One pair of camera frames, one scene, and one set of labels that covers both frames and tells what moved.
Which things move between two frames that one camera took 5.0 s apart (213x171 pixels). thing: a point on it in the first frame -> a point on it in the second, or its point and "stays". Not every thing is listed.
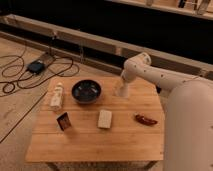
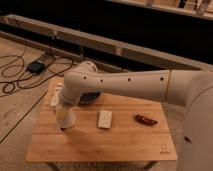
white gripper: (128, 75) -> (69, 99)
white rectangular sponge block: (104, 119) stays
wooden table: (84, 120) stays
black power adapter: (36, 67) stays
